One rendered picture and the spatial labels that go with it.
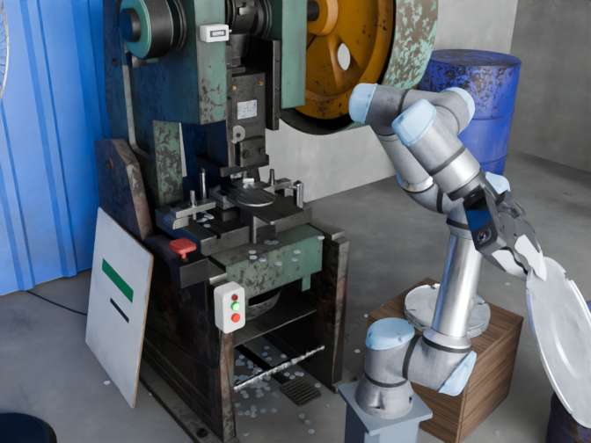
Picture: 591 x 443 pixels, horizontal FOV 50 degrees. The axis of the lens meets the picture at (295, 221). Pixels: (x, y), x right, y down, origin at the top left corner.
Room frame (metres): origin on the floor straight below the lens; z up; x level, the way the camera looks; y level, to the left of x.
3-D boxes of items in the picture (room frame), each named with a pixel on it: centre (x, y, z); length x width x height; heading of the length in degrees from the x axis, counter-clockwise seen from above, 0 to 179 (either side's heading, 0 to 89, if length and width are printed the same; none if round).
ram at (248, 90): (1.97, 0.18, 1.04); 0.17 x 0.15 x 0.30; 39
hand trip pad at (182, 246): (1.61, 0.32, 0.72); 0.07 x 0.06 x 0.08; 39
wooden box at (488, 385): (1.89, -0.53, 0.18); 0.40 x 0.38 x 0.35; 47
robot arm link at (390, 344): (1.33, -0.25, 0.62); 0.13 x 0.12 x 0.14; 60
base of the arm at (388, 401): (1.33, -0.24, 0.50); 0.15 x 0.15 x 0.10
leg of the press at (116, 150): (1.94, 0.51, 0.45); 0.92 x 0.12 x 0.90; 39
